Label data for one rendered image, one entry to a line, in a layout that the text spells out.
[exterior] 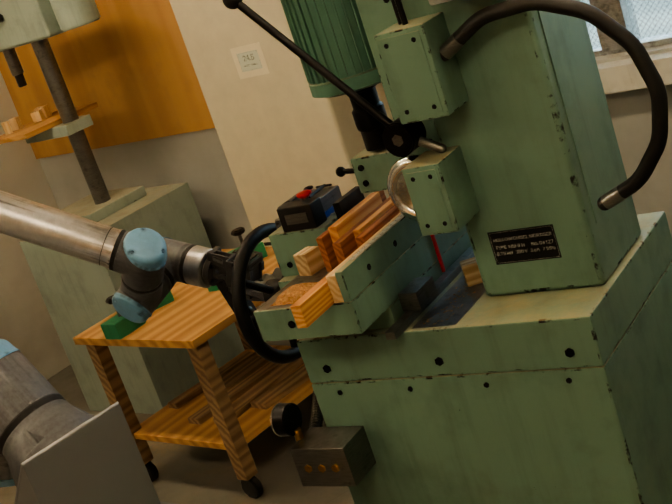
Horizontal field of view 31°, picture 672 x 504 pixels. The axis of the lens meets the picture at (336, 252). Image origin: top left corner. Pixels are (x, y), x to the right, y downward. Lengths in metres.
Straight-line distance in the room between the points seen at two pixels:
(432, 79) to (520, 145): 0.19
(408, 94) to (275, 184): 2.02
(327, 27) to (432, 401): 0.67
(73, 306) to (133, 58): 0.95
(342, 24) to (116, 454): 0.87
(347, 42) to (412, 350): 0.54
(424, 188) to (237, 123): 2.02
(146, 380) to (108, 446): 2.13
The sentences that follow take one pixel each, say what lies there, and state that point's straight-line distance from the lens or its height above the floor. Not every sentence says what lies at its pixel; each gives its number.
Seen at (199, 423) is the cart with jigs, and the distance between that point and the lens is 3.70.
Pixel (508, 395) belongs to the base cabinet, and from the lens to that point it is 2.06.
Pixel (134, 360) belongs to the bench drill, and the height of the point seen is 0.22.
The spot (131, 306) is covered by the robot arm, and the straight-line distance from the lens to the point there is 2.64.
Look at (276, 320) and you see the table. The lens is 2.11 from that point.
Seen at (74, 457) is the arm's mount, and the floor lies 0.76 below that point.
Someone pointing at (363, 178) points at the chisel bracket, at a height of 1.03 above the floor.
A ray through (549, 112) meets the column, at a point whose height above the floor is 1.11.
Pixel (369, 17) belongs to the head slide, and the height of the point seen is 1.31.
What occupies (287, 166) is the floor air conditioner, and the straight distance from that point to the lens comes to 3.86.
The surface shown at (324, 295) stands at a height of 0.92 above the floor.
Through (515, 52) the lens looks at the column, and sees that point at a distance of 1.94.
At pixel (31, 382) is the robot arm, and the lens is 2.30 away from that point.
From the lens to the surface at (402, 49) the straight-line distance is 1.92.
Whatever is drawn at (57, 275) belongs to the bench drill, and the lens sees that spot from 4.46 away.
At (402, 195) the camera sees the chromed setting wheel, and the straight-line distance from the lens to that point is 2.08.
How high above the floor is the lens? 1.54
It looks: 16 degrees down
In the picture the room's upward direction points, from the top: 19 degrees counter-clockwise
